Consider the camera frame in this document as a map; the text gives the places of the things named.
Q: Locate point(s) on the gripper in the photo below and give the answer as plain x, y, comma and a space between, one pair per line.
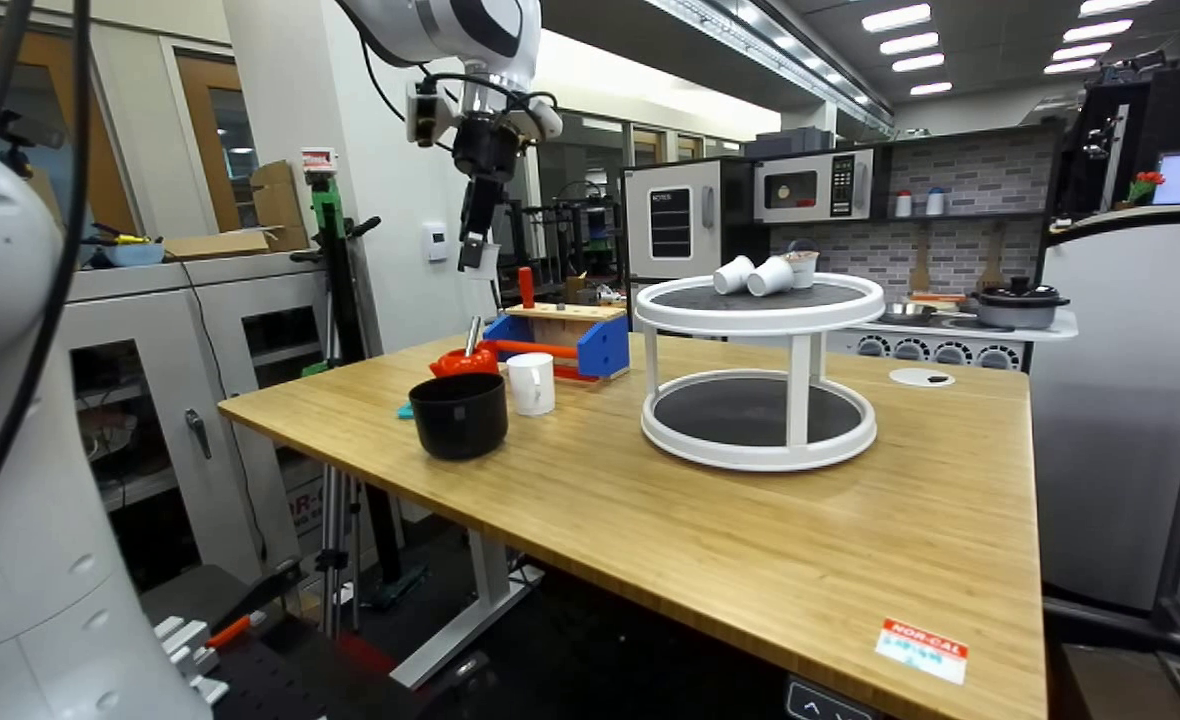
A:
485, 155

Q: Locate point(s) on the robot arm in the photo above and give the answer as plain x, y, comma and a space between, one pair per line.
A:
20, 470

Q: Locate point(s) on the white mug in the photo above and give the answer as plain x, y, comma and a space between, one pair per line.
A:
532, 385

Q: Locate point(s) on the black bowl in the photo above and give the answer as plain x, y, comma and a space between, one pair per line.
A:
458, 420

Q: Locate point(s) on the white two-tier turntable stand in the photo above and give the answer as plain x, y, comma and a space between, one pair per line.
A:
760, 440

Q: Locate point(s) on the black rack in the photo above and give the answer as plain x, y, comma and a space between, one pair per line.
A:
570, 240

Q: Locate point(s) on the orange peg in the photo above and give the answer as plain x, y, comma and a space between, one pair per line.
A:
526, 287

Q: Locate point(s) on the toy oven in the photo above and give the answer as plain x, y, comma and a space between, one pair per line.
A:
685, 220

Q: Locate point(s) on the open cardboard box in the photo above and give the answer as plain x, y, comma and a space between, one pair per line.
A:
278, 205

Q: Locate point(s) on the blue wooden toy toolbox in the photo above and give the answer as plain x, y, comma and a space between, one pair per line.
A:
600, 345

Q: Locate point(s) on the wooden door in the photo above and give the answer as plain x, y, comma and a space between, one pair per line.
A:
218, 140

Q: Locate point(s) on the white paper cup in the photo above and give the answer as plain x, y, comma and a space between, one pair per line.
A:
732, 275
804, 270
770, 277

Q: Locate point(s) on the flat cardboard box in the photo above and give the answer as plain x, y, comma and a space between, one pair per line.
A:
215, 243

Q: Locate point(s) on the toy microwave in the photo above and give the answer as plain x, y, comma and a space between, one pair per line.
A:
812, 185

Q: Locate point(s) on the white cabinet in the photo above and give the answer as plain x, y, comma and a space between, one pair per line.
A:
160, 330

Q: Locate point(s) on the blue tray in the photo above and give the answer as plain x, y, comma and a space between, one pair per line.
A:
128, 253

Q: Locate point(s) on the white shaker red cap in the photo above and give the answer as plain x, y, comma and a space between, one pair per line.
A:
903, 205

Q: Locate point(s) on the stove knob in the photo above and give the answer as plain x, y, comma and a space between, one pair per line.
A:
872, 347
911, 350
998, 357
953, 353

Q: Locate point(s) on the row of ceiling lights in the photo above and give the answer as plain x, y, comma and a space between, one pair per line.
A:
910, 45

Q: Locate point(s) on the wooden spatula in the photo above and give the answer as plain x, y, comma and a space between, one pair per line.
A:
993, 265
920, 270

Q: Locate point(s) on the silver pan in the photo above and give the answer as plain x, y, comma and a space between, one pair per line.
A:
907, 313

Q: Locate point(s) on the white shaker blue cap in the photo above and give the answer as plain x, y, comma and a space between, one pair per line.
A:
936, 203

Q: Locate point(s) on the toy kitchen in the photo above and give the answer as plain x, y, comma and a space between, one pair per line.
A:
950, 250

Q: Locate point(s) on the white desk grommet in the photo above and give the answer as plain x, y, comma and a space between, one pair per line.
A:
920, 377

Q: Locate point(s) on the grey pot with lid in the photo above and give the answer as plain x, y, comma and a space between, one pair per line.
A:
1018, 305

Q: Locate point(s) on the desk control panel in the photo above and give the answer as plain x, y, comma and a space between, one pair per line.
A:
825, 702

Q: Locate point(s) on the red and white sticker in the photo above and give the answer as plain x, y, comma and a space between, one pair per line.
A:
922, 650

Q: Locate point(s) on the red toy flower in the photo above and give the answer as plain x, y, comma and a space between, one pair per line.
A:
1145, 185

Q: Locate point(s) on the grey refrigerator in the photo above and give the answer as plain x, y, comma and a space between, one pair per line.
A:
1120, 400

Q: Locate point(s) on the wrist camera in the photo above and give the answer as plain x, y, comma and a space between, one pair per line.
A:
423, 112

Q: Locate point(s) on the wall thermostat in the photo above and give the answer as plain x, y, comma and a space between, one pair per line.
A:
435, 242

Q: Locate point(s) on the camera on tripod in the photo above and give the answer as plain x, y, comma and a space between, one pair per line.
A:
335, 260

